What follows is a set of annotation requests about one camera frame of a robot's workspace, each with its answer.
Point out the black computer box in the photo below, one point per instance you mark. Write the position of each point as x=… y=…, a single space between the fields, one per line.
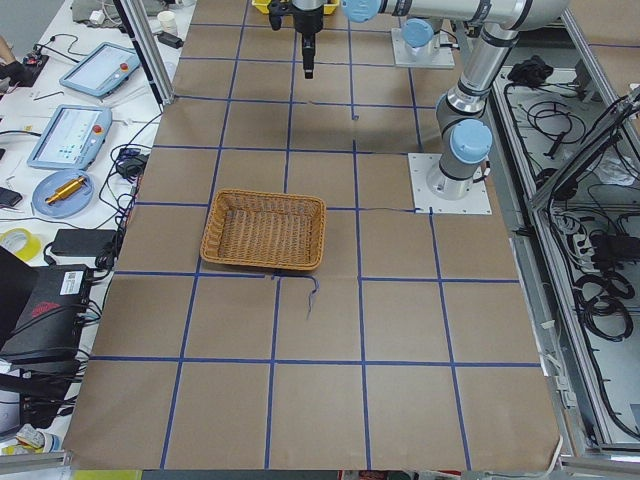
x=40 y=310

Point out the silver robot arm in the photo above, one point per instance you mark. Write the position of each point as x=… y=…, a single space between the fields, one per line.
x=418 y=32
x=467 y=141

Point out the yellow tape roll on desk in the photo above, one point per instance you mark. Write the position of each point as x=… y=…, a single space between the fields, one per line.
x=21 y=243

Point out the teach pendant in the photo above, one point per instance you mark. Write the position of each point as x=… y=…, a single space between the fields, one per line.
x=72 y=139
x=102 y=71

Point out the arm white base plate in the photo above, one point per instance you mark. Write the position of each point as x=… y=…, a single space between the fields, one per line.
x=433 y=55
x=433 y=192

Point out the brown wicker basket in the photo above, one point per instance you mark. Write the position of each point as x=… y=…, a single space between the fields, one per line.
x=265 y=230

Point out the black power adapter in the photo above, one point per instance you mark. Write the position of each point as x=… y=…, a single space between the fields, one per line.
x=83 y=242

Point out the teach pendant far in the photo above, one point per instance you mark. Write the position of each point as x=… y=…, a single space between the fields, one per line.
x=102 y=71

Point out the white paper cup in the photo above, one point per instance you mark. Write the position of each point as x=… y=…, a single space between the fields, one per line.
x=168 y=23

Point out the blue plate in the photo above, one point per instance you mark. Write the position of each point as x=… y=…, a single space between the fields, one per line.
x=64 y=208

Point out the gold metal cylinder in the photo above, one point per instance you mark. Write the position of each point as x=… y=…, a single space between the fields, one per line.
x=66 y=190

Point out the yellow plastic basket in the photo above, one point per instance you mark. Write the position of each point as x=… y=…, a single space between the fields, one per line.
x=329 y=6

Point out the aluminium frame post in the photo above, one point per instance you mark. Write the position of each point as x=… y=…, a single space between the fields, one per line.
x=133 y=15

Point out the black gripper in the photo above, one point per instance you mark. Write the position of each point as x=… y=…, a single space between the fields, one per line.
x=306 y=21

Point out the teach pendant near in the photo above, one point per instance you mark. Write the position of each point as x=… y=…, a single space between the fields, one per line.
x=72 y=139

